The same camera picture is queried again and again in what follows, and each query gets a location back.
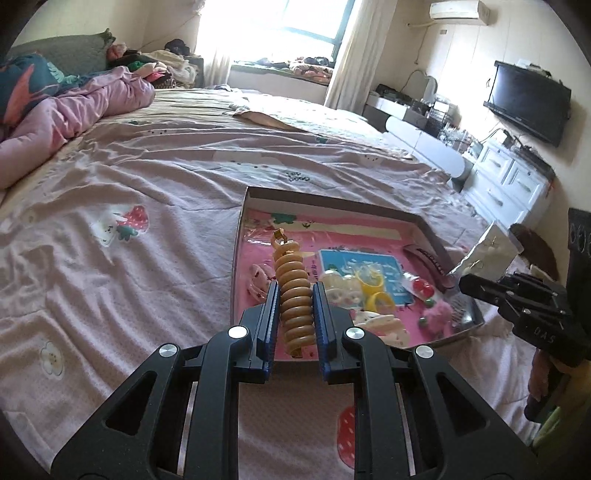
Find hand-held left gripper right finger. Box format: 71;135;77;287
311;281;541;480

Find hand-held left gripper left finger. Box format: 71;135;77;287
50;282;281;480

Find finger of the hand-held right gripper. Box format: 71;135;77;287
501;271;533;291
458;274;509;308

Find clear small packet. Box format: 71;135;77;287
450;295;478;330

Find orange spiral hair tie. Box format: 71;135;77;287
270;228;317;358

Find silver earrings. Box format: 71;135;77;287
450;220;525;280

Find brown banana hair clip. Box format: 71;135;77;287
402;244;458;294

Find bag of yellow hair rings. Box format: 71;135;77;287
321;263;411;315

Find red ball earrings packet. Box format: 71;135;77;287
402;272;439;310

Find cream hair claw clip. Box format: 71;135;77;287
353;310;411;349

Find person's right forearm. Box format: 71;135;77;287
531;369;591;467

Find person's right hand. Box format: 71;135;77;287
527;348;571;402

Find brown cushion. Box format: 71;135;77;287
508;224;561;282

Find floral fabric hair clip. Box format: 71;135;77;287
249;263;280;301

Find pink fluffy pompom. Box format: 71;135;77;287
422;300;455;330

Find white dresser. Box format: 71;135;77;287
462;136;557;232

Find black set-top box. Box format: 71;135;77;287
505;143;555;169

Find white curved desk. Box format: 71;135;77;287
362;90;467;181

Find clear cosmetics organizer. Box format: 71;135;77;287
429;95;462;139

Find black television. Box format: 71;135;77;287
484;60;573;147

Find beige cloth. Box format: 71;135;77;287
231;104;324;134

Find pink patterned bedsheet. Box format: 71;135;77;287
0;85;536;480

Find white framed mirror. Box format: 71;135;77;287
409;69;439;100

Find black electronic device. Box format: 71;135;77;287
376;83;416;104

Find white window bench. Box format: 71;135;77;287
228;65;331;104

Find clothes on window sill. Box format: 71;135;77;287
252;54;335;84

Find white sheer curtain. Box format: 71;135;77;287
196;18;232;88

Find cream curtain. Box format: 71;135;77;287
323;0;384;112

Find white air conditioner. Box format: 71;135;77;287
428;0;492;26

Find pile of clothes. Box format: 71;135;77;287
106;39;204;90

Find pink quilt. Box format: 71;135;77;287
0;66;156;190

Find window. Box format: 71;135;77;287
198;0;356;56

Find grey pillow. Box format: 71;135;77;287
7;28;116;77

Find teal floral quilt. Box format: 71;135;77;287
0;53;81;125

